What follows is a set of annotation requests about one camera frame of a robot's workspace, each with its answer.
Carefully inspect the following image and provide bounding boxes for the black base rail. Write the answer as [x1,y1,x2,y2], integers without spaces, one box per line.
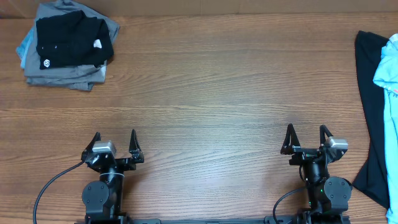
[76,215,351,224]

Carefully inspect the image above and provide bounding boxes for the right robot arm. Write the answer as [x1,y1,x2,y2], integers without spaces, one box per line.
[272,124,353,224]

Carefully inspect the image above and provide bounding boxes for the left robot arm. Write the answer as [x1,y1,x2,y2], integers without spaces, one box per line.
[81,130,144,223]

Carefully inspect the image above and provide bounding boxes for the black garment right side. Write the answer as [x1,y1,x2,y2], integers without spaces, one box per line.
[353,31,390,209]

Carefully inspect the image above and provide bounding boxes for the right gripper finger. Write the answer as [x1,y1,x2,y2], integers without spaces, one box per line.
[320,124,333,145]
[280,123,300,155]

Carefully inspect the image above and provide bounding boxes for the light blue folded garment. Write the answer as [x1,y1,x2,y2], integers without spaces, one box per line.
[16,28,34,69]

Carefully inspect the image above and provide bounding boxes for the black folded shirt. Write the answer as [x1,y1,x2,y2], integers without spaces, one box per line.
[36,11,114,70]

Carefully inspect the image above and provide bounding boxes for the grey folded garment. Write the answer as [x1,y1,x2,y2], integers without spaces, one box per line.
[24,1,120,91]

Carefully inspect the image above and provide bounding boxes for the light blue t-shirt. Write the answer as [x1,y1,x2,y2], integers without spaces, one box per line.
[373,34,397,224]

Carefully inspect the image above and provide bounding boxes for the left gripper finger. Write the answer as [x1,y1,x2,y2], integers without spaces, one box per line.
[129,129,141,154]
[85,132,101,152]

